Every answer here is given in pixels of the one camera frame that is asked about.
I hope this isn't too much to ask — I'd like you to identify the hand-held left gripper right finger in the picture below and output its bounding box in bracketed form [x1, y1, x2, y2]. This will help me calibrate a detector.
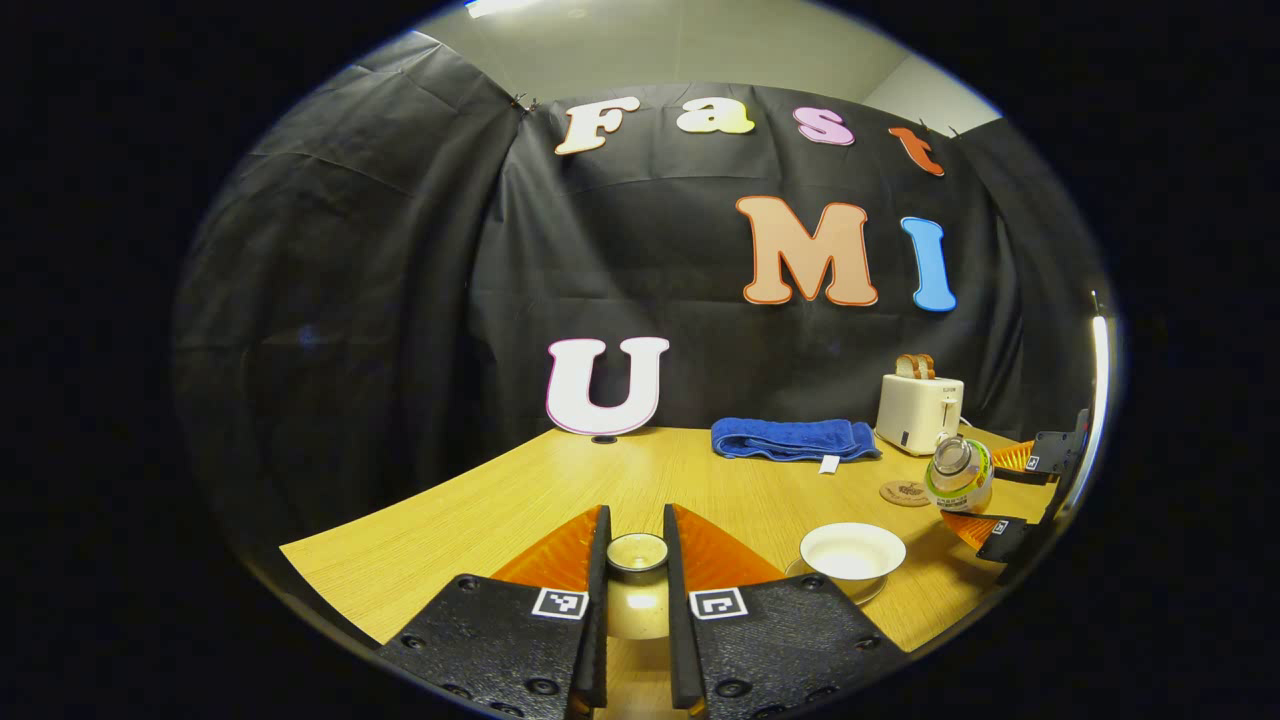
[662, 503, 909, 720]

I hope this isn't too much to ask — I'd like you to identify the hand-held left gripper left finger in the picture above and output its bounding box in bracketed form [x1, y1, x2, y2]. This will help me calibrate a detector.
[378, 505, 613, 720]

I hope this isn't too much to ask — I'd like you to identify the cream teacup lid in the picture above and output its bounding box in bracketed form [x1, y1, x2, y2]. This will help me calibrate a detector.
[604, 532, 673, 641]

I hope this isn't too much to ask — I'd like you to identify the clear labelled water bottle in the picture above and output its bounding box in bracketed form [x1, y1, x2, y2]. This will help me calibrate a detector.
[924, 433, 994, 515]

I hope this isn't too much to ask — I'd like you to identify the cream toaster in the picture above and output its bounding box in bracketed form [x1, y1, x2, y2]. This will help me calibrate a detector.
[875, 373, 965, 457]

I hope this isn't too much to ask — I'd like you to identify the cream ceramic saucer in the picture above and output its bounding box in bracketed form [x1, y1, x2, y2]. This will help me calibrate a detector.
[785, 555, 889, 607]

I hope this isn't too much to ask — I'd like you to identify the blue folded towel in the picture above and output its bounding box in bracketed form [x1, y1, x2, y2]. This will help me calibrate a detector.
[711, 417, 883, 475]

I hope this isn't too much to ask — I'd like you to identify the black backdrop cloth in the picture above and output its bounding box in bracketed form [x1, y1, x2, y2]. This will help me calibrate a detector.
[170, 30, 1111, 561]

